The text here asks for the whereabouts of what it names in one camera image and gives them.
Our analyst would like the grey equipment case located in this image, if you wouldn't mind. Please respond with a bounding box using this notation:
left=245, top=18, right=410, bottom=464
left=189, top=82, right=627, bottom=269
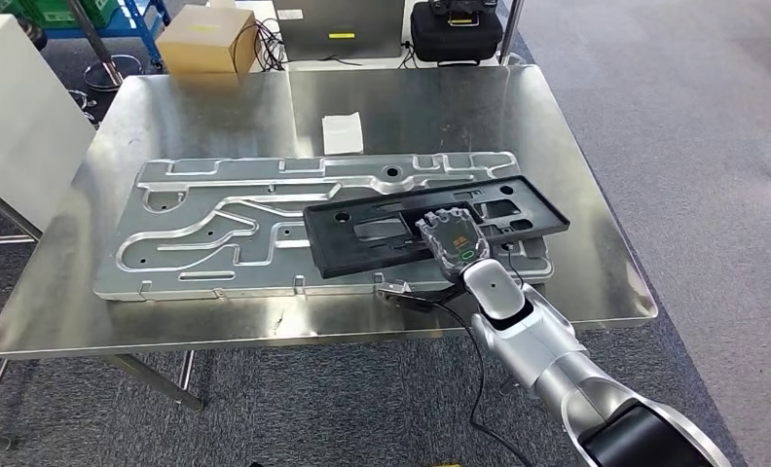
left=272, top=0, right=406, bottom=62

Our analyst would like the black carrying case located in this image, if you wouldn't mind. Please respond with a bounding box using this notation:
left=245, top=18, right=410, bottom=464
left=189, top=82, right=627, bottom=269
left=410, top=0, right=504, bottom=64

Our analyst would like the white paper sheet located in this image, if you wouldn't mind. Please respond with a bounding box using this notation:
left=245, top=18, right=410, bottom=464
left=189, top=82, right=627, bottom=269
left=321, top=112, right=365, bottom=156

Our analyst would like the stamped metal panel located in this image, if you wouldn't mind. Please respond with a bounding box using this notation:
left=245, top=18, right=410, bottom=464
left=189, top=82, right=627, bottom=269
left=92, top=151, right=555, bottom=303

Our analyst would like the stanchion with chrome base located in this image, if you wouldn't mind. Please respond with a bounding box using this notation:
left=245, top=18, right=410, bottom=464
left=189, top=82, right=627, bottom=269
left=65, top=0, right=145, bottom=92

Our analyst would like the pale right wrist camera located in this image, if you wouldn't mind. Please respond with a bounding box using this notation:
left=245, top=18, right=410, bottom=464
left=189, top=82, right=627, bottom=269
left=377, top=280, right=414, bottom=303

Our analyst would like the white cabinet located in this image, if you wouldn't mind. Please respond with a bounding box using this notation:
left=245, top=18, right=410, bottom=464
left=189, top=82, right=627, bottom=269
left=0, top=14, right=96, bottom=234

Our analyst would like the grey side table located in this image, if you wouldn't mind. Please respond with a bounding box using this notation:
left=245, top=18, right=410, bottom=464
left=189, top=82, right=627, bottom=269
left=0, top=175, right=42, bottom=246

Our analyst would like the chrome pole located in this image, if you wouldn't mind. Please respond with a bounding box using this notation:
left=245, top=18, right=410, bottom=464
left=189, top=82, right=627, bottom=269
left=497, top=0, right=526, bottom=67

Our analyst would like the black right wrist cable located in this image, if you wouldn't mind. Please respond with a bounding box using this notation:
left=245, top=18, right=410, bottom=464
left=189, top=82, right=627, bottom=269
left=423, top=241, right=538, bottom=467

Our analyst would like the stainless steel workbench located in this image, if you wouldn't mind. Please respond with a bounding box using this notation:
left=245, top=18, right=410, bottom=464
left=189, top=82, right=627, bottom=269
left=0, top=64, right=659, bottom=452

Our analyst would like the blue metal cart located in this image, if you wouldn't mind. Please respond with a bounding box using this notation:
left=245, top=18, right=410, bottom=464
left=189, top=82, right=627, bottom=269
left=43, top=0, right=170, bottom=69

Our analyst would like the black cable bundle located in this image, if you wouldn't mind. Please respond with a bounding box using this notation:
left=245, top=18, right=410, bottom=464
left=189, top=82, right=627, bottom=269
left=230, top=18, right=290, bottom=73

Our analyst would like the cardboard box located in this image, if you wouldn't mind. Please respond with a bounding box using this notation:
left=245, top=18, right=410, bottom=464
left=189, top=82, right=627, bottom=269
left=155, top=5, right=259, bottom=75

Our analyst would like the green plastic crate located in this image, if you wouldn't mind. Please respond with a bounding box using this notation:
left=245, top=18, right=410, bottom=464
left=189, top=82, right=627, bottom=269
left=0, top=0, right=119, bottom=28

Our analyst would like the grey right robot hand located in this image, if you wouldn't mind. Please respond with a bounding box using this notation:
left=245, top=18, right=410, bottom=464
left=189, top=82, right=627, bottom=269
left=414, top=204, right=492, bottom=283

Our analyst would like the black plastic bracket part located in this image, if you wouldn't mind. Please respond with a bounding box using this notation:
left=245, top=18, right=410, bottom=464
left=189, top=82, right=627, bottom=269
left=303, top=175, right=570, bottom=279

